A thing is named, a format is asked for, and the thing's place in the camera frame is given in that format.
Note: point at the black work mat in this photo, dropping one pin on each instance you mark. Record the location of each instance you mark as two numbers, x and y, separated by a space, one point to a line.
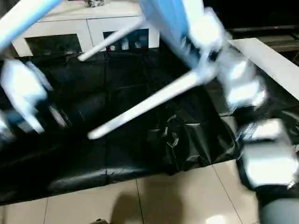
140 151

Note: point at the black robot foot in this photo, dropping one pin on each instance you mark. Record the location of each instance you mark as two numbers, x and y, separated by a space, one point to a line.
101 221

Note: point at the white plastic table leg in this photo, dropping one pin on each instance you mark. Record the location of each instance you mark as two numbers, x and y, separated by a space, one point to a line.
144 107
109 39
23 21

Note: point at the grey tangled bundle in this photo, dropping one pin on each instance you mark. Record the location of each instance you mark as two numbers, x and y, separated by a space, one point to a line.
94 2

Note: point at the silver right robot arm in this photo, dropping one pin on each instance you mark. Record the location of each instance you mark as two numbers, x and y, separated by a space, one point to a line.
257 93

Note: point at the white sideboard cabinet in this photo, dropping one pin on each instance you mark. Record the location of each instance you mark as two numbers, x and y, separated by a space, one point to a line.
70 25

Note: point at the white side table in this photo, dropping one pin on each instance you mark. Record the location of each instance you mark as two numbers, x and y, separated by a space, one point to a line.
268 58

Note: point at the dark low bench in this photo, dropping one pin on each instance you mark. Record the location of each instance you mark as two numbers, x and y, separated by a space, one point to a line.
268 32

